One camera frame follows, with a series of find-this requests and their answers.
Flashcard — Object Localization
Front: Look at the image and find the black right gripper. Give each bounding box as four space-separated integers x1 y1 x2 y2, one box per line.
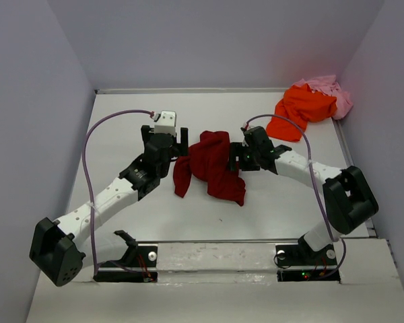
226 141 260 170

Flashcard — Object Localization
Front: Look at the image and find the dark red t shirt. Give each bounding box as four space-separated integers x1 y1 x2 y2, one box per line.
172 131 246 206

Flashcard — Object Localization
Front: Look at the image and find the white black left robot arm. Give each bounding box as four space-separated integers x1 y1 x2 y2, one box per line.
29 125 189 287

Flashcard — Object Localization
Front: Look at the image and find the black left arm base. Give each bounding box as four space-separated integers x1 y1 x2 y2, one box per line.
93 230 158 283

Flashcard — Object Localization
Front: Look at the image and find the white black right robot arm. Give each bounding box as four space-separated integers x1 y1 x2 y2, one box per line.
229 127 379 264

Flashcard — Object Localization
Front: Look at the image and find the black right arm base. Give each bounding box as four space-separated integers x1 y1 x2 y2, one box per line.
273 244 341 283

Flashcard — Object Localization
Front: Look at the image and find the pink t shirt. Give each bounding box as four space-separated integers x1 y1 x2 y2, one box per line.
294 75 354 120

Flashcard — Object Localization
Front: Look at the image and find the white front board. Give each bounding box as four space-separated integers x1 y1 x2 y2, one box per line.
28 239 404 322

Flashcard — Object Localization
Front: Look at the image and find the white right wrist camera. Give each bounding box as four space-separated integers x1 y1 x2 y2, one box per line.
240 124 253 147

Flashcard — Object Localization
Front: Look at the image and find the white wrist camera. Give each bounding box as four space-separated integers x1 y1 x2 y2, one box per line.
240 124 253 147
154 110 176 137

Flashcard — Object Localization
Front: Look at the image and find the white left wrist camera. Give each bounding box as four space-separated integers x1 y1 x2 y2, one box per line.
154 110 176 137

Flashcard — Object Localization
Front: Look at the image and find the white rail at table edge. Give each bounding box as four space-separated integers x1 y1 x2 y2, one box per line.
94 87 287 95

